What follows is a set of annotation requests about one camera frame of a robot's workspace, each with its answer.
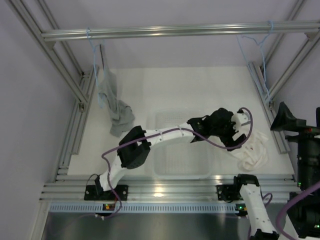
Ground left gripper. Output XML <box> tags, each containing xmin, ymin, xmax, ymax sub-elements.
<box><xmin>210</xmin><ymin>118</ymin><xmax>246</xmax><ymax>151</ymax></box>

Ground white tank top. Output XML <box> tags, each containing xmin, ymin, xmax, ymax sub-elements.
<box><xmin>230</xmin><ymin>130</ymin><xmax>269</xmax><ymax>172</ymax></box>

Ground blue wire hanger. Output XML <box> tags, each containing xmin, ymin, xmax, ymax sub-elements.
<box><xmin>235</xmin><ymin>20</ymin><xmax>274</xmax><ymax>103</ymax></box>

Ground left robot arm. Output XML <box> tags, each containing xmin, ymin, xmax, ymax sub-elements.
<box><xmin>94</xmin><ymin>107</ymin><xmax>269</xmax><ymax>200</ymax></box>

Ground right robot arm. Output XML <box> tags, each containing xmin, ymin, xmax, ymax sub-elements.
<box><xmin>232</xmin><ymin>102</ymin><xmax>320</xmax><ymax>240</ymax></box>

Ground blue hanger with grey shirt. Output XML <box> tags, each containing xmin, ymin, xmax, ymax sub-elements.
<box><xmin>86</xmin><ymin>27</ymin><xmax>105</xmax><ymax>109</ymax></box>

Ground white plastic basket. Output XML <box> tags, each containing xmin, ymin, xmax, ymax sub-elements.
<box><xmin>146</xmin><ymin>108</ymin><xmax>212</xmax><ymax>180</ymax></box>

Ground grey shirt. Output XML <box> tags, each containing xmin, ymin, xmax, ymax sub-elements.
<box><xmin>97</xmin><ymin>44</ymin><xmax>135</xmax><ymax>138</ymax></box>

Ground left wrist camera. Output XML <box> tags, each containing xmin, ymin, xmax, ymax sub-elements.
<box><xmin>231</xmin><ymin>110</ymin><xmax>251</xmax><ymax>131</ymax></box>

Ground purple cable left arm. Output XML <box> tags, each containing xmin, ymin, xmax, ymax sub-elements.
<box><xmin>101</xmin><ymin>107</ymin><xmax>254</xmax><ymax>221</ymax></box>

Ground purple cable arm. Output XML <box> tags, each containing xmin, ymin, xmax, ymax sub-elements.
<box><xmin>101</xmin><ymin>107</ymin><xmax>254</xmax><ymax>221</ymax></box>
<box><xmin>261</xmin><ymin>179</ymin><xmax>320</xmax><ymax>240</ymax></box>

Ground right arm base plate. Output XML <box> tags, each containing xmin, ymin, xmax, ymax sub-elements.
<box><xmin>216</xmin><ymin>184</ymin><xmax>243</xmax><ymax>203</ymax></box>

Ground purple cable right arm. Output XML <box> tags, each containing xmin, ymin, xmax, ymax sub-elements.
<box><xmin>261</xmin><ymin>179</ymin><xmax>320</xmax><ymax>240</ymax></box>

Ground aluminium frame top rail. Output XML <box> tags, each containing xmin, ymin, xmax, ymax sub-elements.
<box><xmin>40</xmin><ymin>20</ymin><xmax>320</xmax><ymax>42</ymax></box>

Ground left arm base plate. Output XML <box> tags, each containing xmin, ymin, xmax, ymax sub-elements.
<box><xmin>84</xmin><ymin>184</ymin><xmax>129</xmax><ymax>201</ymax></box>

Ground aluminium frame left posts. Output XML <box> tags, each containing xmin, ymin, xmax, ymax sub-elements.
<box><xmin>4</xmin><ymin>0</ymin><xmax>101</xmax><ymax>176</ymax></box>

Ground aluminium front rail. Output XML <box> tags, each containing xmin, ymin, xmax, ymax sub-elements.
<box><xmin>39</xmin><ymin>174</ymin><xmax>299</xmax><ymax>203</ymax></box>

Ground white cable duct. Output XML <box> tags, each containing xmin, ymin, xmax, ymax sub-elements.
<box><xmin>49</xmin><ymin>202</ymin><xmax>244</xmax><ymax>214</ymax></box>

